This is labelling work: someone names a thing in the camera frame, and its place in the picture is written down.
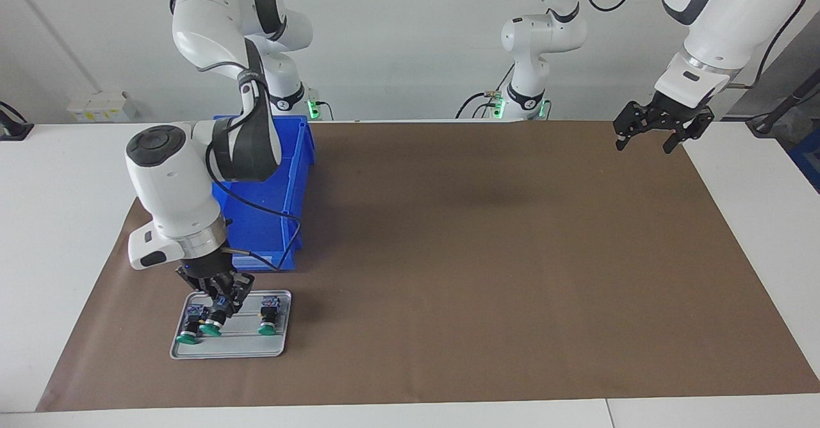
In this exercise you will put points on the blue crate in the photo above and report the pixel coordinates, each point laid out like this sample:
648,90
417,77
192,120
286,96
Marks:
810,159

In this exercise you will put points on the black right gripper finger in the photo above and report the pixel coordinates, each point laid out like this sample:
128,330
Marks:
204,293
238,290

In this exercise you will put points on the blue plastic storage bin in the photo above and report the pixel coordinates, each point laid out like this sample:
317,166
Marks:
256,239

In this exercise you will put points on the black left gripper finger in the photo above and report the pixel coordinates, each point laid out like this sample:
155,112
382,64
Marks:
692,130
626,123

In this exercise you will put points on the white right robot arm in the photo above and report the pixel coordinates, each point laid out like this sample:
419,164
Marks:
166,184

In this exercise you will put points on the black stand pole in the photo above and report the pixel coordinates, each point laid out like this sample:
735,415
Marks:
791,98

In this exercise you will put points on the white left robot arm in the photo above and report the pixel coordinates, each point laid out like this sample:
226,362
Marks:
724,18

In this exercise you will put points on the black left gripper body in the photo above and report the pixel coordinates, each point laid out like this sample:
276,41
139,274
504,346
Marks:
669,113

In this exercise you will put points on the black desk object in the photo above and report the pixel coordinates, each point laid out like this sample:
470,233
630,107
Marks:
13,130

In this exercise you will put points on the brown paper table mat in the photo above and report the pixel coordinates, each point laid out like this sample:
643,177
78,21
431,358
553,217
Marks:
480,274

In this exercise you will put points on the grey partition panel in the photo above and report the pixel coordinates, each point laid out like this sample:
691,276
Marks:
797,63

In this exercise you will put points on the white wall box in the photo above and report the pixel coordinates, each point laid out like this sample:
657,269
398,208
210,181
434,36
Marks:
102,107

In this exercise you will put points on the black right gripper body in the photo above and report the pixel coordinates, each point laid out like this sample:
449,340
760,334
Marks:
208,264

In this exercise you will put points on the green push button switch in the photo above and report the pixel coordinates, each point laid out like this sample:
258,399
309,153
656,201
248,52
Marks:
266,329
190,336
210,329

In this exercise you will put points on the grey metal tray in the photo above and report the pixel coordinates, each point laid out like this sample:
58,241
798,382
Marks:
243,345

